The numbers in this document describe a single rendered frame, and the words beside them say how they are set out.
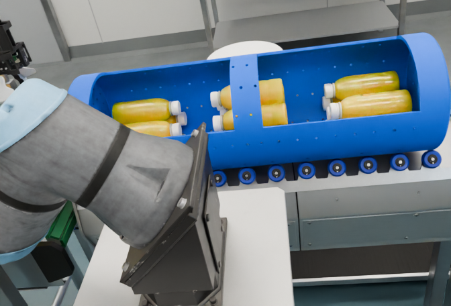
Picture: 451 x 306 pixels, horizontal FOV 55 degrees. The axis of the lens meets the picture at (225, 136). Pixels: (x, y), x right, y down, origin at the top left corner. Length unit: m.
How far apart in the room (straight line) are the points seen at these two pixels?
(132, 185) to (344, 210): 0.74
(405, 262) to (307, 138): 1.09
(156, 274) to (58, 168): 0.18
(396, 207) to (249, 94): 0.48
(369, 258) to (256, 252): 1.32
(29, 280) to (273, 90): 0.84
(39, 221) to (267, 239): 0.33
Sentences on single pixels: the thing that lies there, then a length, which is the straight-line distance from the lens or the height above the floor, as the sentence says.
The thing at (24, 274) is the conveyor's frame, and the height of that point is 0.79.
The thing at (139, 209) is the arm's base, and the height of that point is 1.33.
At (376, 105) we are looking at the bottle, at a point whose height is 1.12.
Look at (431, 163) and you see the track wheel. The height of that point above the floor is 0.96.
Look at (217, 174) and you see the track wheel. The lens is 1.11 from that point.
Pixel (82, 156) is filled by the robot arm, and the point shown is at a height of 1.40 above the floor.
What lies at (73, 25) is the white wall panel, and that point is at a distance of 4.81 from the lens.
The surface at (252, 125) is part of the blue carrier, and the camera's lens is 0.98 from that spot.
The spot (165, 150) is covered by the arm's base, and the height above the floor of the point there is 1.37.
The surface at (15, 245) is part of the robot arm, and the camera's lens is 0.64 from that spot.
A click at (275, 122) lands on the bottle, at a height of 1.10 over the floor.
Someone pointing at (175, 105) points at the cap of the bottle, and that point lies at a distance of 1.17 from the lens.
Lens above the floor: 1.67
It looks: 34 degrees down
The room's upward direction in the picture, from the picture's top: 11 degrees counter-clockwise
